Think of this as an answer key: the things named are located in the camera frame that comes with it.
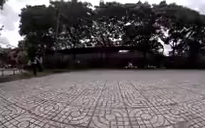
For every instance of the long dark shelter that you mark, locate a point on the long dark shelter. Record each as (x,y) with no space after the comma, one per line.
(116,57)

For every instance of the patterned tile pavement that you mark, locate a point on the patterned tile pavement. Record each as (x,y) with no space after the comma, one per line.
(106,100)

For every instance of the grass strip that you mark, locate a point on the grass strip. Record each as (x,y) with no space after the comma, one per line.
(10,77)

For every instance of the person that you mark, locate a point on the person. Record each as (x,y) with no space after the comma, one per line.
(35,63)

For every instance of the row of trees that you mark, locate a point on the row of trees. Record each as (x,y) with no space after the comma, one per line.
(116,26)

